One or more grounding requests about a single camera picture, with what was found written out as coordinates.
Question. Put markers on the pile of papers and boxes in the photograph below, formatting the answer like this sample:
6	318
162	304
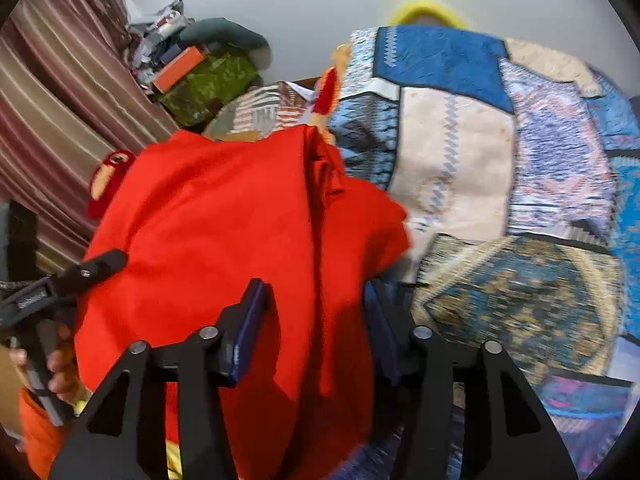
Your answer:
155	35

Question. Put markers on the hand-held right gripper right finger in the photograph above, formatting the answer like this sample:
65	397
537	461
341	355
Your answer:
382	332

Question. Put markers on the person's left forearm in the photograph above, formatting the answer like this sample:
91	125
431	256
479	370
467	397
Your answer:
42	435

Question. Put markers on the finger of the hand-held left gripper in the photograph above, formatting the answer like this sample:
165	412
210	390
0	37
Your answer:
92	267

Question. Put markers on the person's left hand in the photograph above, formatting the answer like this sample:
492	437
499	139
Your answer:
62	367

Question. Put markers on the striped brown curtain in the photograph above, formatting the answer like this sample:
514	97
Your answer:
55	100

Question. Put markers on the striped patterned pillow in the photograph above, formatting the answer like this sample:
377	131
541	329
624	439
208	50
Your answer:
260	112

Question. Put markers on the green patterned cloth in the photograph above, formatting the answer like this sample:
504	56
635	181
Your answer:
210	87

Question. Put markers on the yellow plush item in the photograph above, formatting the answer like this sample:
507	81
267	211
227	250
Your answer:
427	12

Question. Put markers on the yellow printed garment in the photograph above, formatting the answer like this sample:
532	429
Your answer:
173	462

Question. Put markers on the patchwork printed blanket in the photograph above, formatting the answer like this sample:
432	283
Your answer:
500	170

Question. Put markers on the red plush toy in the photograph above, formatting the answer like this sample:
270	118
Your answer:
107	180

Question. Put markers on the red zip jacket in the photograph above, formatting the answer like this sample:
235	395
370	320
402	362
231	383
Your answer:
215	240

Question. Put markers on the grey-green plush pillow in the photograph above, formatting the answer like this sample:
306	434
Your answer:
225	37

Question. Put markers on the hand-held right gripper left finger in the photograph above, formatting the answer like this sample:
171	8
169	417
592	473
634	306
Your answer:
247	330

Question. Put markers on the orange box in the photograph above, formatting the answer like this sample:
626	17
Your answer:
176	71

